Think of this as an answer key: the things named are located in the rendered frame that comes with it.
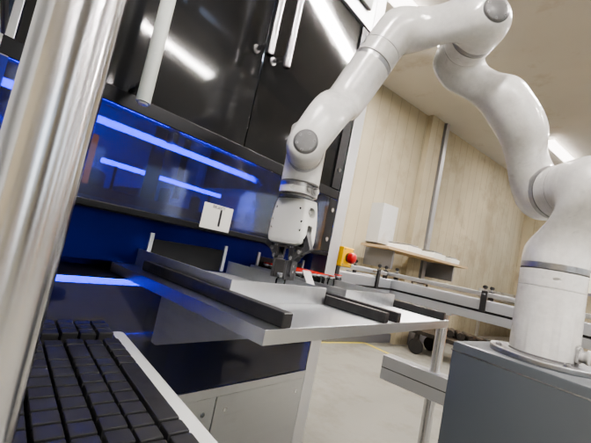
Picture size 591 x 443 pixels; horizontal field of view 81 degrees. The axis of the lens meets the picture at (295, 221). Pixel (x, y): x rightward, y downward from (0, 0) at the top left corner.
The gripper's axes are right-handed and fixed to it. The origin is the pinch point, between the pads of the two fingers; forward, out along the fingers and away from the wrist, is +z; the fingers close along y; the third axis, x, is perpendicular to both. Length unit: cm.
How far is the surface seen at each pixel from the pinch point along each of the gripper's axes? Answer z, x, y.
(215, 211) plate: -9.9, 6.6, 18.9
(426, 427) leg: 64, -121, 4
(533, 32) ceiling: -237, -277, 11
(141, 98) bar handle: -25.2, 31.6, 11.9
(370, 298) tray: 4.0, -27.3, -6.8
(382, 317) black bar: 5.2, -7.4, -20.3
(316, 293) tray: 3.6, -3.7, -6.8
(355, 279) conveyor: 2, -80, 30
